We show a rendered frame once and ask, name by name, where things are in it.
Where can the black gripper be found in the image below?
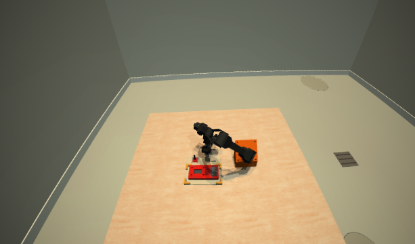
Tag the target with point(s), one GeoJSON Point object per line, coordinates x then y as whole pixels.
{"type": "Point", "coordinates": [206, 149]}

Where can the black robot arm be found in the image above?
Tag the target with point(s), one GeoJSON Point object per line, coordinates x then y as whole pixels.
{"type": "Point", "coordinates": [225, 141]}

